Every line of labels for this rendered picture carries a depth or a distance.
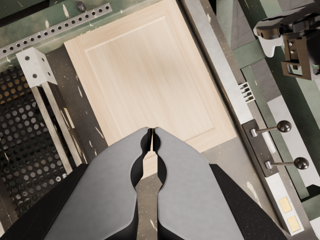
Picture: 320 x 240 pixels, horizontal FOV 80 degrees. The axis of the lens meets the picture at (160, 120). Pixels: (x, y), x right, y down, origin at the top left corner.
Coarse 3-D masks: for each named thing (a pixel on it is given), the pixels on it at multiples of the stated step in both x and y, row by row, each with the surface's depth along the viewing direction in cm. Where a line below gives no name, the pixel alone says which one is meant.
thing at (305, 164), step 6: (264, 162) 66; (270, 162) 65; (282, 162) 62; (288, 162) 60; (294, 162) 57; (300, 162) 56; (306, 162) 55; (270, 168) 65; (300, 168) 56; (306, 168) 56
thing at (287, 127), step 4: (284, 120) 57; (280, 124) 57; (284, 124) 56; (288, 124) 56; (268, 128) 61; (272, 128) 60; (276, 128) 59; (280, 128) 57; (284, 128) 56; (288, 128) 56; (252, 132) 66; (256, 132) 65; (284, 132) 57; (252, 136) 66
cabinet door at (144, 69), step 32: (96, 32) 70; (128, 32) 70; (160, 32) 71; (96, 64) 70; (128, 64) 70; (160, 64) 70; (192, 64) 70; (96, 96) 69; (128, 96) 70; (160, 96) 70; (192, 96) 70; (128, 128) 69; (192, 128) 70; (224, 128) 69
